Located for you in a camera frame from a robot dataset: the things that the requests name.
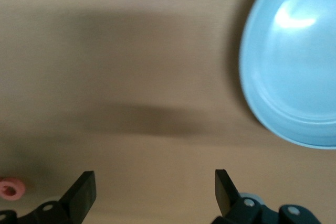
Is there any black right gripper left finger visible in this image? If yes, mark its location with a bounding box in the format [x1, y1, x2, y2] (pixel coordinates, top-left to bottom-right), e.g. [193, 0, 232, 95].
[0, 170, 97, 224]

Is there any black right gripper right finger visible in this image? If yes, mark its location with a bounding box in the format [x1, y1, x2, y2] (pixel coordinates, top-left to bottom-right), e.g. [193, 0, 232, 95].
[209, 168, 323, 224]

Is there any red foam letter Q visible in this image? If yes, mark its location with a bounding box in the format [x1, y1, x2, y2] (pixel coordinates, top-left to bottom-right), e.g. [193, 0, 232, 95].
[0, 176, 26, 201]

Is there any blue plate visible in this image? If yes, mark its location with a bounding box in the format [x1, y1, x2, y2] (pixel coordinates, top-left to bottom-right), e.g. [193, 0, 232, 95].
[239, 0, 336, 150]

